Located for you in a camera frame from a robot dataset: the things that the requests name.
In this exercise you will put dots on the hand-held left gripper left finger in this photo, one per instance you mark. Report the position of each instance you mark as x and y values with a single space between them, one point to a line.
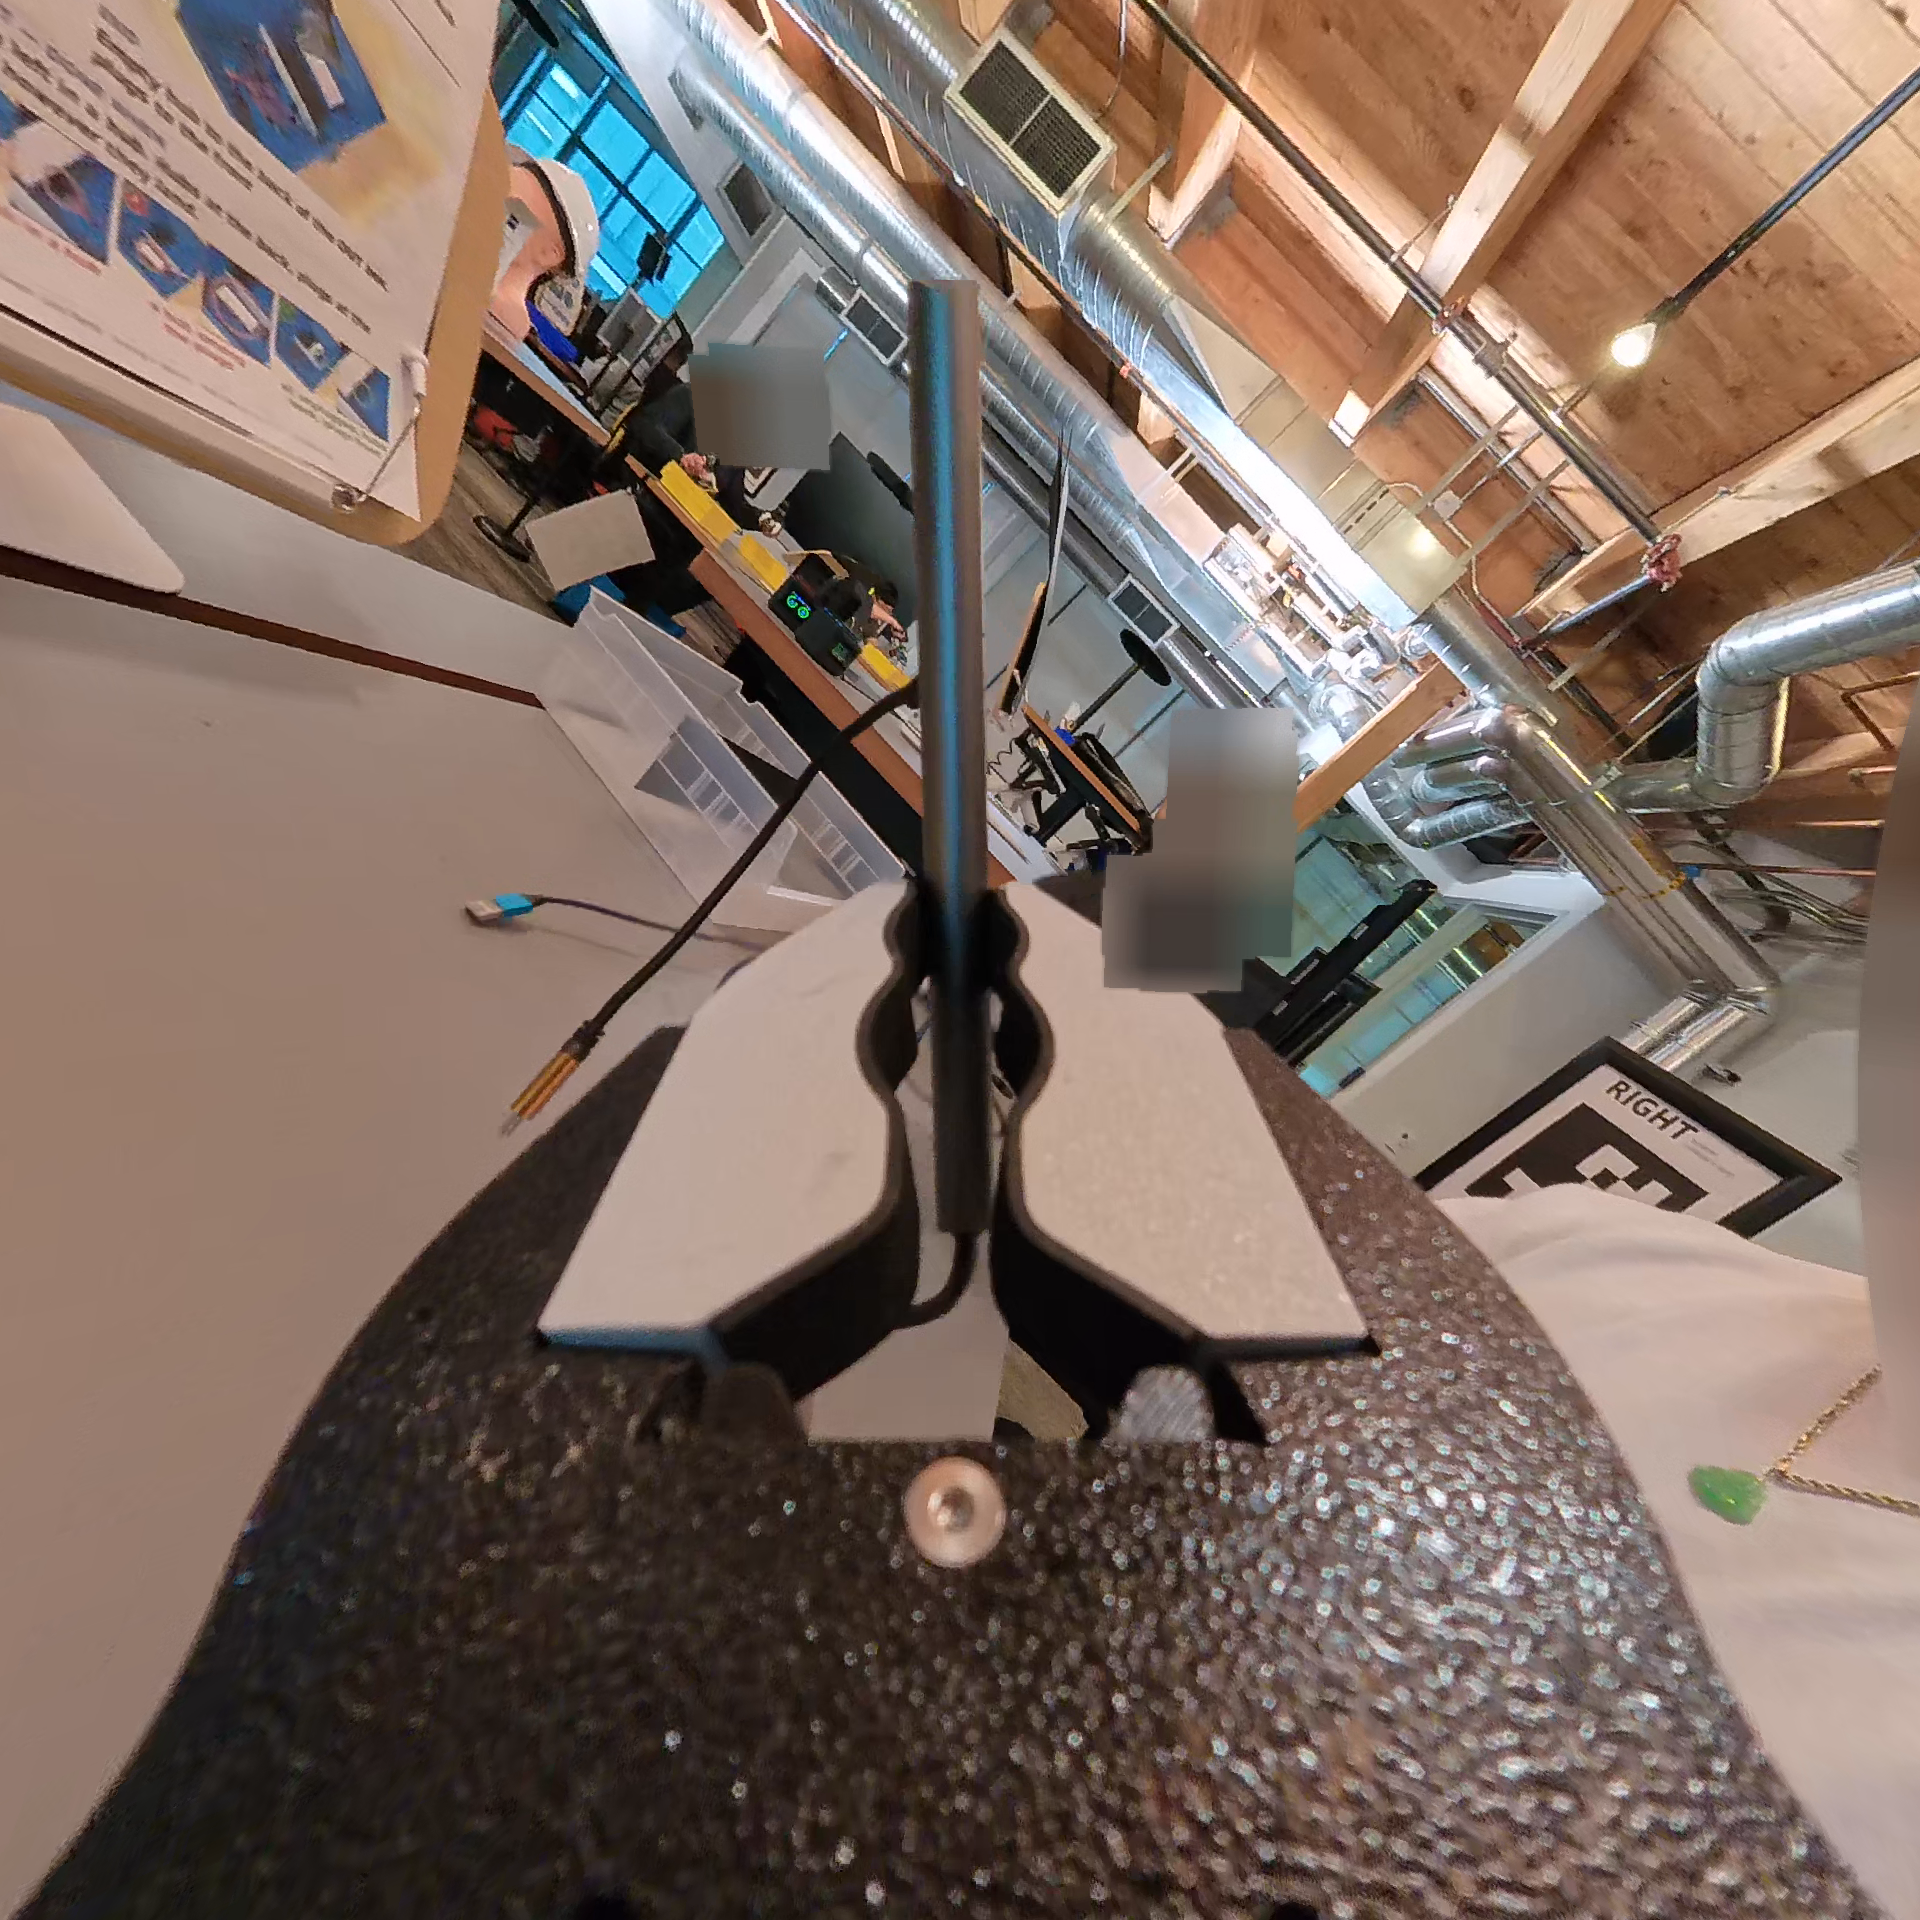
722 1171

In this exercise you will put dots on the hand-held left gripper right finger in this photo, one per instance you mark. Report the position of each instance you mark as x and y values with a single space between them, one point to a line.
1188 1171

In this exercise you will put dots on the clear plastic bin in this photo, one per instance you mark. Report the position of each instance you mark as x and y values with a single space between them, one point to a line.
675 767

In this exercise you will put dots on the black white marker tag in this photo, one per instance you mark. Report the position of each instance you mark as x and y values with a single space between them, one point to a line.
1682 1116

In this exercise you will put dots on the black device with green screen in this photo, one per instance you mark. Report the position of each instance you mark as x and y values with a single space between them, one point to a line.
816 616

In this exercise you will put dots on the person in white shirt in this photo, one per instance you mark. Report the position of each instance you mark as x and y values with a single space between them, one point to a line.
1802 1680

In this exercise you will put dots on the white hard hat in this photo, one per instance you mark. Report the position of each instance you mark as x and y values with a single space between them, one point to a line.
564 205

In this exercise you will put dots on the illustrated instruction board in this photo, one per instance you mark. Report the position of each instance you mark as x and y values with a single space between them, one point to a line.
181 152

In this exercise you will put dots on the silver ventilation duct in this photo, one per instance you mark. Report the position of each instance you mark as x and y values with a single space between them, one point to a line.
1802 646
1155 300

